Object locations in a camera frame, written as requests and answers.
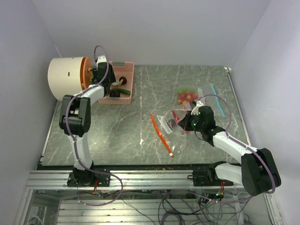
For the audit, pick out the dark purple fake plum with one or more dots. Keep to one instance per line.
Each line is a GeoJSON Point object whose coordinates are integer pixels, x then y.
{"type": "Point", "coordinates": [114, 94]}

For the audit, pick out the green fake chili pepper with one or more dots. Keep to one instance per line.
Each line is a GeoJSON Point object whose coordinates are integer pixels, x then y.
{"type": "Point", "coordinates": [123, 91]}

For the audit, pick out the white fake mushroom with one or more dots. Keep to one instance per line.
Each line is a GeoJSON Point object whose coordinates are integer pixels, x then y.
{"type": "Point", "coordinates": [117, 83]}

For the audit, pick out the pink perforated plastic basket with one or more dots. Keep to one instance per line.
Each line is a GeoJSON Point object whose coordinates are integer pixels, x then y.
{"type": "Point", "coordinates": [124, 76]}

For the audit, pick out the dark red fake fruit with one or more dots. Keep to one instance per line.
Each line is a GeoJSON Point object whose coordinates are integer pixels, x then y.
{"type": "Point", "coordinates": [124, 80]}

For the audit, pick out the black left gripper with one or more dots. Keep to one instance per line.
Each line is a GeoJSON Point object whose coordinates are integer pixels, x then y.
{"type": "Point", "coordinates": [96, 73]}

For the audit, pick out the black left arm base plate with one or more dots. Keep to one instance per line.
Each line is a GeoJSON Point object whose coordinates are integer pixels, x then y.
{"type": "Point", "coordinates": [80, 178]}

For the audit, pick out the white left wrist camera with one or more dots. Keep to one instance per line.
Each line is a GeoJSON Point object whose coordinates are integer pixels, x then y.
{"type": "Point", "coordinates": [101, 59]}

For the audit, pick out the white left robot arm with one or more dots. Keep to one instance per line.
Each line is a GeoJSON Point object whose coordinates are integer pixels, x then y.
{"type": "Point", "coordinates": [75, 121]}

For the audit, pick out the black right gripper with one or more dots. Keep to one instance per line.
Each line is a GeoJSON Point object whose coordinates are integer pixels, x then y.
{"type": "Point", "coordinates": [184, 123]}

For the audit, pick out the round white drawer organizer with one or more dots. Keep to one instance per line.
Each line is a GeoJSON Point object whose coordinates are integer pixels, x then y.
{"type": "Point", "coordinates": [69, 76]}

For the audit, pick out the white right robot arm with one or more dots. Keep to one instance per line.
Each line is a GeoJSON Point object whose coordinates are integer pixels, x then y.
{"type": "Point", "coordinates": [257, 171]}

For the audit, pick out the blue zip bag with strawberries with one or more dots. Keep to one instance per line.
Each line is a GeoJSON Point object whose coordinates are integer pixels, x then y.
{"type": "Point", "coordinates": [187, 97]}

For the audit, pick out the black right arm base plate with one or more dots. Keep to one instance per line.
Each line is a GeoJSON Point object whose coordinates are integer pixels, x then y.
{"type": "Point", "coordinates": [206, 178]}

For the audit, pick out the aluminium frame rail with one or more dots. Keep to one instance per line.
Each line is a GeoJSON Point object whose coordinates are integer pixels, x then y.
{"type": "Point", "coordinates": [131, 180]}

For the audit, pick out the orange zip bag with vegetables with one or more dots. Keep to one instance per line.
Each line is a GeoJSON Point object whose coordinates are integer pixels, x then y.
{"type": "Point", "coordinates": [166, 125]}

